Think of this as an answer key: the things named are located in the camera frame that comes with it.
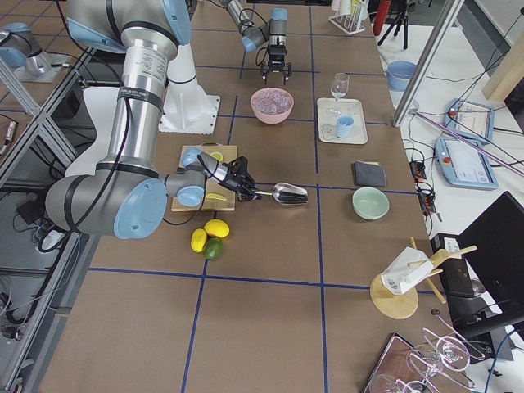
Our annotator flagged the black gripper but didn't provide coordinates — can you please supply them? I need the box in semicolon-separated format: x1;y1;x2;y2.
260;45;292;85
219;156;262;202

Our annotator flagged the steel ice scoop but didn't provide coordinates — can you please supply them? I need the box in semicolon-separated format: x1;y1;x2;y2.
254;183;309;206

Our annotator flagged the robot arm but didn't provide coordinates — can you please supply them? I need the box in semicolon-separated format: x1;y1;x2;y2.
219;0;292;84
46;1;258;239

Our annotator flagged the pink bowl of ice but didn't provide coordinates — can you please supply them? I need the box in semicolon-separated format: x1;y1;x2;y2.
250;88;295;124

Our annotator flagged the blue plastic cup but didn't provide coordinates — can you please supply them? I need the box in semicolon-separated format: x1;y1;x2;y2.
336;115;355;139

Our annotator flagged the yellow plastic knife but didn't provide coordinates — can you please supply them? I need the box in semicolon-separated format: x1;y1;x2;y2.
205;192;228;201

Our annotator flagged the lemon half slice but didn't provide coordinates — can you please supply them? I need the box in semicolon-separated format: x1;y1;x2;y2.
210;151;224;162

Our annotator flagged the yellow lemon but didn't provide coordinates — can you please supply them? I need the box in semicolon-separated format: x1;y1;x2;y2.
190;228;207;253
204;219;230;238

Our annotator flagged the clear wine glass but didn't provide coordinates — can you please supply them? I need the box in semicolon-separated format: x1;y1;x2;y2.
327;73;350;116

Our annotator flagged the cream bear tray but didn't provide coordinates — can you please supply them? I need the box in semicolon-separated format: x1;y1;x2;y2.
317;98;368;145

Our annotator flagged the green avocado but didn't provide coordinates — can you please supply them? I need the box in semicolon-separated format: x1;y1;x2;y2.
202;237;223;260

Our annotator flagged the red cylinder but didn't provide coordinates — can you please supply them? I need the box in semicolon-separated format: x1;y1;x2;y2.
373;0;391;36

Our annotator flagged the blue bowl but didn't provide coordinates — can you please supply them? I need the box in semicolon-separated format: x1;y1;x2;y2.
386;61;417;92

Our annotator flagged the green ceramic bowl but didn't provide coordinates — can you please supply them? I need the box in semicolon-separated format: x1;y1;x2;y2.
352;187;390;220

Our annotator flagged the wooden stand with round base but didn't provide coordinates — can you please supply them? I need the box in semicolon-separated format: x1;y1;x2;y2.
370;237;477;319

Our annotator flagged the blue teach pendant far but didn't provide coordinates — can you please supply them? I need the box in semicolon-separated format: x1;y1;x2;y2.
444;98;495;144

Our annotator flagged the blue teach pendant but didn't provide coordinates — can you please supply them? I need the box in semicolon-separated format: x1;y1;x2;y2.
435;137;499;191
444;98;495;144

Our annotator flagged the metal rod on stand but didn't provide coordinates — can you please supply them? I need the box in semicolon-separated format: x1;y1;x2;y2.
409;109;524;177

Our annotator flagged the blue teach pendant near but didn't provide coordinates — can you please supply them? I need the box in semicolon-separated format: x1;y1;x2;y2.
435;137;499;191

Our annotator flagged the dark tray with glasses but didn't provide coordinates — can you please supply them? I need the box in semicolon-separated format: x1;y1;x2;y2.
360;332;431;393

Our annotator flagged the black monitor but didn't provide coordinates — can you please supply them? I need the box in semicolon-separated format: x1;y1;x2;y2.
443;192;523;338

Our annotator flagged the white wire cup rack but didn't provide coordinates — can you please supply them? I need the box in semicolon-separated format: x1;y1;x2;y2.
328;0;368;35

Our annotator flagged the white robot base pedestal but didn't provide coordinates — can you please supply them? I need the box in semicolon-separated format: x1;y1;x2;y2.
159;44;220;135

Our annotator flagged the aluminium frame post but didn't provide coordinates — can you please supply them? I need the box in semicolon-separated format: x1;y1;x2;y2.
392;0;465;127

